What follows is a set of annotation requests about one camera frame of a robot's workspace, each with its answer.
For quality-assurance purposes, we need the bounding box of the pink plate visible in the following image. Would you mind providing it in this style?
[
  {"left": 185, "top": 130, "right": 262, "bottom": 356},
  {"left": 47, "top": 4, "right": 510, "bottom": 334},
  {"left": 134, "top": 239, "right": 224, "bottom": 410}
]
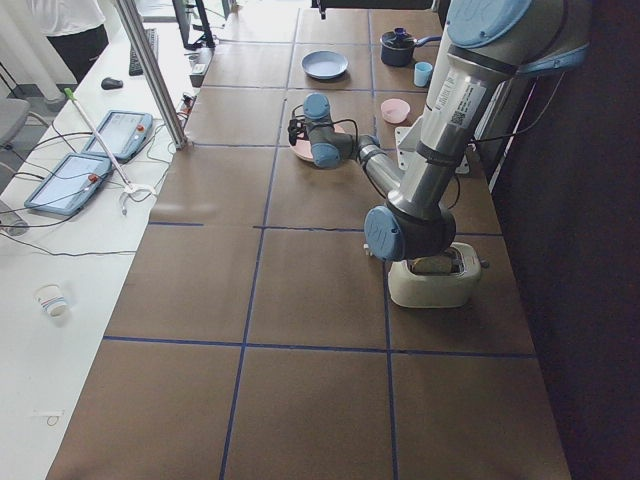
[{"left": 291, "top": 122, "right": 351, "bottom": 169}]

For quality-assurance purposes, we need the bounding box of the blue plate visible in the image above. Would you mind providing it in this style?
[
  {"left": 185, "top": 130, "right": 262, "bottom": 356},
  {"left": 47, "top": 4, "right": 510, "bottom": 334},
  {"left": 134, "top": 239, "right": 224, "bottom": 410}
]
[{"left": 301, "top": 50, "right": 349, "bottom": 80}]

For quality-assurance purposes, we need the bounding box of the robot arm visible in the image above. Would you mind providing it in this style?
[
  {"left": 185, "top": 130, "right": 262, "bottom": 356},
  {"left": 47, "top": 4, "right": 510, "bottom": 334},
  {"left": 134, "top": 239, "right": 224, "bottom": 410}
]
[{"left": 303, "top": 1, "right": 592, "bottom": 262}]

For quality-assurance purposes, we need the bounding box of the cream toaster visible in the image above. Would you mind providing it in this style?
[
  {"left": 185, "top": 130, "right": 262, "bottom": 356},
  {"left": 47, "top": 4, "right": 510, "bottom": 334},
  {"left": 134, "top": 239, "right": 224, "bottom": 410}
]
[{"left": 388, "top": 242, "right": 483, "bottom": 308}]

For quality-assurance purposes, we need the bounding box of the pink bowl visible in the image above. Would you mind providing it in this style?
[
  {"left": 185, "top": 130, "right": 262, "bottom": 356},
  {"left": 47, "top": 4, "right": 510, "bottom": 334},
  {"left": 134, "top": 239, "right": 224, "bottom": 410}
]
[{"left": 380, "top": 98, "right": 411, "bottom": 124}]

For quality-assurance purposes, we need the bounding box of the white reacher stick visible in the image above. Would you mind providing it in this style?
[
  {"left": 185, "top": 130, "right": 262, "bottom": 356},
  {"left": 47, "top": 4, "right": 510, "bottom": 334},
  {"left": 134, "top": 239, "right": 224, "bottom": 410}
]
[{"left": 63, "top": 88, "right": 157, "bottom": 213}]

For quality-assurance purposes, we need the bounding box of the blue cup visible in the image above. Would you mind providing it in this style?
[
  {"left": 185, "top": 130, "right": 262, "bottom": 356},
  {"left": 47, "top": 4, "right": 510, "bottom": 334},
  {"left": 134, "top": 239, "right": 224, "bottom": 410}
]
[{"left": 413, "top": 61, "right": 433, "bottom": 87}]

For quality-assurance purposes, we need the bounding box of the dark blue pot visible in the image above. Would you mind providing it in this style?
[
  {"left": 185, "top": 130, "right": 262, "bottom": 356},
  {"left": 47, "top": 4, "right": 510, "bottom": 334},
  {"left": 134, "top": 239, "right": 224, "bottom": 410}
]
[{"left": 380, "top": 27, "right": 442, "bottom": 67}]

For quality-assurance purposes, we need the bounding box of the far teach pendant tablet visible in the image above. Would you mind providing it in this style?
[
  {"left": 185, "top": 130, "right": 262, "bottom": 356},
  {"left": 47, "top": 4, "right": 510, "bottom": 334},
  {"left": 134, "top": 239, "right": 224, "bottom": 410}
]
[{"left": 97, "top": 110, "right": 153, "bottom": 164}]

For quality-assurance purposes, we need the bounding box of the teach pendant tablet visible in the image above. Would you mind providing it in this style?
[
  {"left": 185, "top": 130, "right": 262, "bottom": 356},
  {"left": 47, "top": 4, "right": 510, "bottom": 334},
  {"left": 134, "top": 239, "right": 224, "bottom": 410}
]
[
  {"left": 24, "top": 153, "right": 112, "bottom": 216},
  {"left": 97, "top": 110, "right": 153, "bottom": 164}
]

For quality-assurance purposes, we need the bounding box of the black monitor stand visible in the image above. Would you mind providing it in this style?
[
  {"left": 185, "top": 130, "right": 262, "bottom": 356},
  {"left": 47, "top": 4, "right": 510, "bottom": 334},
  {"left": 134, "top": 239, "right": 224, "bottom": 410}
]
[{"left": 172, "top": 0, "right": 216, "bottom": 51}]

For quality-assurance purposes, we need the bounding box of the black keyboard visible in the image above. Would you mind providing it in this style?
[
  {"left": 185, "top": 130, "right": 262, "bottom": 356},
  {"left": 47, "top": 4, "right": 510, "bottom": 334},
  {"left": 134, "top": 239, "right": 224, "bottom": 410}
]
[{"left": 128, "top": 28, "right": 160, "bottom": 77}]

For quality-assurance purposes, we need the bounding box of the near teach pendant tablet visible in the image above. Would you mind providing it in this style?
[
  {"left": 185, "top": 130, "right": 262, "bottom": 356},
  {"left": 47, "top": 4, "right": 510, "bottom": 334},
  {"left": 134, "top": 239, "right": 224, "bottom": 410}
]
[{"left": 24, "top": 153, "right": 112, "bottom": 216}]

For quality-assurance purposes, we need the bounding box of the black computer mouse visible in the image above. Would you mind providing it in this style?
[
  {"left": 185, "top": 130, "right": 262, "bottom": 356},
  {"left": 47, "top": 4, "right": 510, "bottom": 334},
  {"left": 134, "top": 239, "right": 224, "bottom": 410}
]
[{"left": 101, "top": 77, "right": 124, "bottom": 91}]

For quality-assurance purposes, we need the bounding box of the paper cup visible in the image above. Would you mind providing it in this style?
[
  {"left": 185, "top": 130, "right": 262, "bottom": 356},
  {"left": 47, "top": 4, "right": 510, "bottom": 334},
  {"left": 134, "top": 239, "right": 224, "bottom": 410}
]
[{"left": 34, "top": 284, "right": 68, "bottom": 317}]

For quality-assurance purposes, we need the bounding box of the person in white shirt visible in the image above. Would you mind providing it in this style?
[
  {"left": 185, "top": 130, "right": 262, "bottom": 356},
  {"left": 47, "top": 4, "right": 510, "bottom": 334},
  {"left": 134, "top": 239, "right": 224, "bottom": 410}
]
[{"left": 26, "top": 0, "right": 109, "bottom": 83}]

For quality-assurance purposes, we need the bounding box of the grey office chair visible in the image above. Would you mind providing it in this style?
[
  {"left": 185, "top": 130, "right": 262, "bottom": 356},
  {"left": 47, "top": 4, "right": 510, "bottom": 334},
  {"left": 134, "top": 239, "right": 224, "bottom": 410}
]
[{"left": 0, "top": 98, "right": 31, "bottom": 149}]

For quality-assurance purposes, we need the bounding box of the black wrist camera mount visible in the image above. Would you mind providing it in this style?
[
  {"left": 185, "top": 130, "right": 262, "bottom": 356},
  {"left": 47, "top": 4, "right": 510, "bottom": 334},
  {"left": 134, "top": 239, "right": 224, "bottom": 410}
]
[{"left": 287, "top": 115, "right": 309, "bottom": 146}]

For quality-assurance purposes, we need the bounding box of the white mounting post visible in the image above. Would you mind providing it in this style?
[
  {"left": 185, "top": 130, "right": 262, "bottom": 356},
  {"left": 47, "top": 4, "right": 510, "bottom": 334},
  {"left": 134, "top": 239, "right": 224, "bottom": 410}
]
[{"left": 395, "top": 111, "right": 471, "bottom": 175}]

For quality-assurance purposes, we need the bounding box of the aluminium frame post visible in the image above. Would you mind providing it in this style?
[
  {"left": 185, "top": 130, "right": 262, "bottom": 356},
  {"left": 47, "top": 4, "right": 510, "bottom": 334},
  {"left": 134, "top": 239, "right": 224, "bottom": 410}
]
[{"left": 114, "top": 0, "right": 187, "bottom": 150}]

